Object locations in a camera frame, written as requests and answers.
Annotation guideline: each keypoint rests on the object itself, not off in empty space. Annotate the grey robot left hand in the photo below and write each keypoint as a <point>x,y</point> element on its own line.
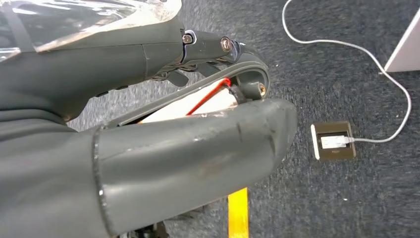
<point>180,154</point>

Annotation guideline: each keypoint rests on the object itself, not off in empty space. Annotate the floor socket with open lid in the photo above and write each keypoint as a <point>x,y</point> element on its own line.
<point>331,156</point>

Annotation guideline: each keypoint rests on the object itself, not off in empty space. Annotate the dark grey rug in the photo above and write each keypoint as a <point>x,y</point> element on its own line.
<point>328,82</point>

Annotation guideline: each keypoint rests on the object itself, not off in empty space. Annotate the yellow strip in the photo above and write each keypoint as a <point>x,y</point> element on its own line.
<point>238,216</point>

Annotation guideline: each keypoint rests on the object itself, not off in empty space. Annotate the white desk support panel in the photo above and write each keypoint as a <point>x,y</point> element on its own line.
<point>407,52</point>

